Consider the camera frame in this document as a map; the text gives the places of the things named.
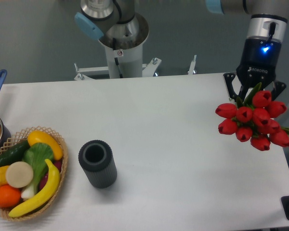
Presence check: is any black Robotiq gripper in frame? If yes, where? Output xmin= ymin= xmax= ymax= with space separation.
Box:
xmin=223 ymin=14 xmax=288 ymax=101

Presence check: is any red tulip bouquet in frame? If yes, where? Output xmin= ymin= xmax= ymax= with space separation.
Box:
xmin=215 ymin=83 xmax=289 ymax=151

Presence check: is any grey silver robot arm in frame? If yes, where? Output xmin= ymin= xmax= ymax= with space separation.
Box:
xmin=75 ymin=0 xmax=289 ymax=99

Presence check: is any dark grey ribbed vase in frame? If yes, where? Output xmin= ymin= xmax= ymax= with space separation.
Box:
xmin=78 ymin=140 xmax=118 ymax=189

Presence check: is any dark red vegetable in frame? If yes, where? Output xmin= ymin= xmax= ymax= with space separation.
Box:
xmin=39 ymin=161 xmax=62 ymax=191

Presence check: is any yellow squash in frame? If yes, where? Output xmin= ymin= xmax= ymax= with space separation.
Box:
xmin=27 ymin=130 xmax=63 ymax=161

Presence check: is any green bok choy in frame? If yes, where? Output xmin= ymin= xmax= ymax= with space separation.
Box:
xmin=21 ymin=142 xmax=54 ymax=201

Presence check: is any yellow banana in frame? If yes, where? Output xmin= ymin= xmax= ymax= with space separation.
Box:
xmin=8 ymin=159 xmax=60 ymax=218

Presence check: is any woven wicker basket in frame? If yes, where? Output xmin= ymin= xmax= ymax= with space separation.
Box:
xmin=0 ymin=126 xmax=68 ymax=222

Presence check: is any green cucumber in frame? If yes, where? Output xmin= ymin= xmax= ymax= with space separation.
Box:
xmin=0 ymin=140 xmax=30 ymax=167

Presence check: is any beige round disc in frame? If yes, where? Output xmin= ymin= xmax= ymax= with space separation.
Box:
xmin=5 ymin=161 xmax=33 ymax=188

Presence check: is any orange fruit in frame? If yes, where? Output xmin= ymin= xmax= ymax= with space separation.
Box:
xmin=0 ymin=184 xmax=21 ymax=208

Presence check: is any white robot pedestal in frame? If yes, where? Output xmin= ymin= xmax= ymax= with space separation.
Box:
xmin=73 ymin=33 xmax=197 ymax=81

